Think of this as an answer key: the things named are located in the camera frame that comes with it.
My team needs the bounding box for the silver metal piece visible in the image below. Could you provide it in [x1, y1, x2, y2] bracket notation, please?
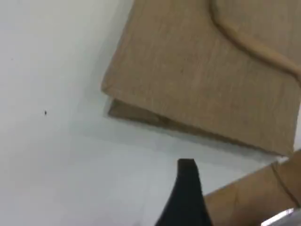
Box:
[258, 207, 296, 226]

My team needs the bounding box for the brown cardboard piece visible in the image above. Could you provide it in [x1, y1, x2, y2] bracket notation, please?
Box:
[203, 149, 301, 226]

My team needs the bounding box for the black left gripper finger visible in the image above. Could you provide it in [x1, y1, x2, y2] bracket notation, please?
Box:
[154, 158, 213, 226]

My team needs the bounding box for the beige rope bag handle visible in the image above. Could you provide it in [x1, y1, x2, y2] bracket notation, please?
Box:
[208, 0, 301, 80]

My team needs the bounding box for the brown burlap bag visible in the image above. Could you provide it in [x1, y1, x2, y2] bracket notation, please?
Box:
[100, 0, 301, 158]

